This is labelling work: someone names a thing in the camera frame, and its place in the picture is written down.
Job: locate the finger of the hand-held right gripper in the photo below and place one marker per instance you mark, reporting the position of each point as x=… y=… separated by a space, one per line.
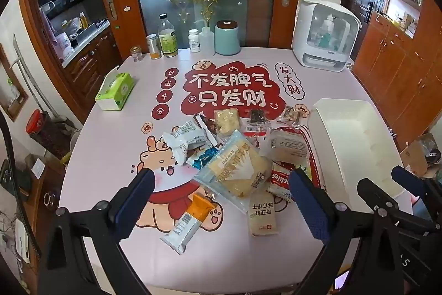
x=376 y=196
x=409 y=177

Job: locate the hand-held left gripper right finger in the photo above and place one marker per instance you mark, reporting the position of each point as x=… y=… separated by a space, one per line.
x=310 y=208

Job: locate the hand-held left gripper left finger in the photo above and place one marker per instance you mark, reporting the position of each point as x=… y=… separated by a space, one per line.
x=136 y=205

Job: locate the orange and white snack bar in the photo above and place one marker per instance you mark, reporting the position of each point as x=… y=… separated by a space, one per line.
x=188 y=226

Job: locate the white plastic storage bin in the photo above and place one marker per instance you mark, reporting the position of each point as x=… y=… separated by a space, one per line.
x=355 y=143

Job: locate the clear printed cake packet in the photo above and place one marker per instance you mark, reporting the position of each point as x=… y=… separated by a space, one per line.
x=288 y=146

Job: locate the dark brown snack packet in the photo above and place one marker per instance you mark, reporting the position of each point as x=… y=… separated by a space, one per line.
x=207 y=125

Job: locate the yellow crispy noodle snack packet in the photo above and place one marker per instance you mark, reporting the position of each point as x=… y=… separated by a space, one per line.
x=226 y=122

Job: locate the cardboard box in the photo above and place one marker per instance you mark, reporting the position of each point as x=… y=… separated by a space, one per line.
x=414 y=156

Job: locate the pink plastic stool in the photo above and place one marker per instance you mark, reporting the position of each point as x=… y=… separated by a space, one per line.
x=419 y=207

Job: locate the red and white cookie packet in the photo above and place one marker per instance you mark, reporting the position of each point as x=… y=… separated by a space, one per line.
x=280 y=181

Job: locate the white cracker packet red label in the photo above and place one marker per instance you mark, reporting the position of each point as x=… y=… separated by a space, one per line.
x=263 y=215

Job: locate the white and grey snack packet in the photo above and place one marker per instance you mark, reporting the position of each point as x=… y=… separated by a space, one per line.
x=183 y=141

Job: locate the blue snack packet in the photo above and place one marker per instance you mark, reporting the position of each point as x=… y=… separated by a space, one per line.
x=202 y=158

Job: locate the large clear bread packet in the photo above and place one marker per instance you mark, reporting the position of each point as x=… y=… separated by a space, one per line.
x=234 y=170

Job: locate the small mixed nuts packet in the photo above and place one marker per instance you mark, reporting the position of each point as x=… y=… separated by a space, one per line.
x=293 y=114

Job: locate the clear dark brownie packet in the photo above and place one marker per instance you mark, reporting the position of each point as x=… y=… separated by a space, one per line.
x=257 y=120

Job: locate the wooden hallway cabinet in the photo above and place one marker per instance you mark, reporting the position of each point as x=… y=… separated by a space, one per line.
x=397 y=67

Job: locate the green tissue box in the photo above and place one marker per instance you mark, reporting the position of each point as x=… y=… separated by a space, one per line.
x=115 y=91

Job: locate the red lid plastic jar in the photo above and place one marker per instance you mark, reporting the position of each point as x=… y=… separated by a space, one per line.
x=45 y=132

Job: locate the small glass jar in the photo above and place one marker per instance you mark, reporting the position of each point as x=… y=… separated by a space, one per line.
x=136 y=53

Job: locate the wooden kitchen cabinet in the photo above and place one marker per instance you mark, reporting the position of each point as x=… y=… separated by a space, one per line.
x=89 y=60

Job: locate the yellow metal can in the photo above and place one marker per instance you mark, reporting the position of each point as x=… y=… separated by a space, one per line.
x=154 y=47

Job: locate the white countertop sterilizer appliance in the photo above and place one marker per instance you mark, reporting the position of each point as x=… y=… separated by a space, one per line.
x=324 y=35

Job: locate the glass bottle green label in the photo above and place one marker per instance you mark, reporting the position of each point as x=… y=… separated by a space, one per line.
x=167 y=39

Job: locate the white pill bottle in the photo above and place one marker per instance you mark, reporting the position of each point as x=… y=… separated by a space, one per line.
x=194 y=41

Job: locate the white squeeze bottle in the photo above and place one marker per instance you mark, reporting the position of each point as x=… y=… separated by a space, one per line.
x=206 y=41

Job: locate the teal canister brown lid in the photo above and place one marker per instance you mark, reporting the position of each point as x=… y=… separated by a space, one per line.
x=227 y=39

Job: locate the framed wall picture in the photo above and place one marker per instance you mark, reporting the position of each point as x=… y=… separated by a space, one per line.
x=10 y=87

